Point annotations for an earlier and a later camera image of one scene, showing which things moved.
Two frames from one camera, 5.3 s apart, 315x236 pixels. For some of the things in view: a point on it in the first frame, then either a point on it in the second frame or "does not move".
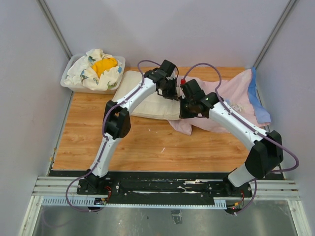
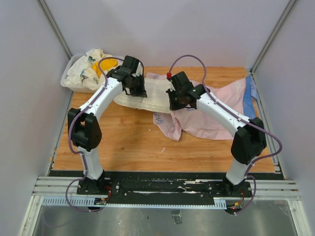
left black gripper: (173, 95) -> (141, 93)
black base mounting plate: (162, 189) does not move
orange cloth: (100, 66) does not move
